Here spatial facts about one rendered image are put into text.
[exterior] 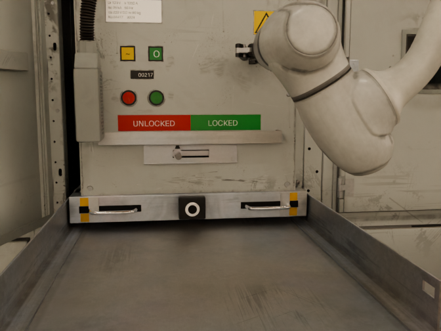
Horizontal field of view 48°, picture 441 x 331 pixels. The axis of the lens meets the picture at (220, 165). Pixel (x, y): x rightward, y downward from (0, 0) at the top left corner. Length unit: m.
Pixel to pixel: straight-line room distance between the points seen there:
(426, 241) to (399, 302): 0.69
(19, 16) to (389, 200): 1.01
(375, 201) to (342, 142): 0.61
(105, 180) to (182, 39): 0.36
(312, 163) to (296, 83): 0.58
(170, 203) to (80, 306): 0.43
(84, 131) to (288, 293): 0.51
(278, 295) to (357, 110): 0.30
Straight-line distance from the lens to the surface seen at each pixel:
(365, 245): 0.89
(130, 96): 1.10
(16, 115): 1.20
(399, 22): 1.37
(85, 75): 1.01
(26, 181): 1.24
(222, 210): 1.14
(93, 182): 1.14
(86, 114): 1.01
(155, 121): 1.11
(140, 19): 1.12
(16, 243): 1.31
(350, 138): 0.76
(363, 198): 1.35
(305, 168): 1.30
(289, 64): 0.72
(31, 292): 0.82
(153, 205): 1.13
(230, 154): 1.13
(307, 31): 0.70
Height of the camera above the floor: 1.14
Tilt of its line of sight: 8 degrees down
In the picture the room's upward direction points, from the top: straight up
